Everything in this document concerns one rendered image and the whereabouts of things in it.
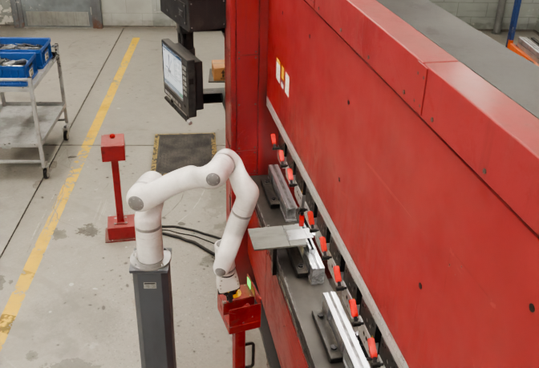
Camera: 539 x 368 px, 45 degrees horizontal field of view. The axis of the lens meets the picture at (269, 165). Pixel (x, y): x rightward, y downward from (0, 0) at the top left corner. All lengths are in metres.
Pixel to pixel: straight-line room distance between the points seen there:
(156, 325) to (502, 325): 2.08
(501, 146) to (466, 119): 0.15
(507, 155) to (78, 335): 3.35
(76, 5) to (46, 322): 6.53
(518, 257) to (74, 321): 3.39
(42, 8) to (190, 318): 6.89
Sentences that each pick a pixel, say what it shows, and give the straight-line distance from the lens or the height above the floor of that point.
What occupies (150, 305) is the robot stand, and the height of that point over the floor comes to 0.79.
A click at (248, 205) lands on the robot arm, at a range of 2.74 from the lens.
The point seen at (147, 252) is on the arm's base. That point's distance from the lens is 3.04.
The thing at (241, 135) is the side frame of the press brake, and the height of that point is 1.15.
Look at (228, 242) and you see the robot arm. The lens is 2.84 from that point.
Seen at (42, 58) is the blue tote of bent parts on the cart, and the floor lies 0.91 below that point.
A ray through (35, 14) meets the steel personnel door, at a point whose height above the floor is 0.19.
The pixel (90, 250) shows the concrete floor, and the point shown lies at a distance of 5.00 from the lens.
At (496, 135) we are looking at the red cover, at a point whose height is 2.27.
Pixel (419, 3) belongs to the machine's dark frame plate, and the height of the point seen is 2.30.
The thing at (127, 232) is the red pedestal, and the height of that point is 0.07.
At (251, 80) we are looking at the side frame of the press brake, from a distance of 3.77.
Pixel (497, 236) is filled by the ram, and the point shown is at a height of 2.06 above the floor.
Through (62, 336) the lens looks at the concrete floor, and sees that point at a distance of 4.32.
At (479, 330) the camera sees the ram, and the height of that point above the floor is 1.81.
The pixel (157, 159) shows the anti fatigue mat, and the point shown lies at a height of 0.02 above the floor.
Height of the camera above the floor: 2.84
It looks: 28 degrees down
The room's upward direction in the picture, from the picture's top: 1 degrees clockwise
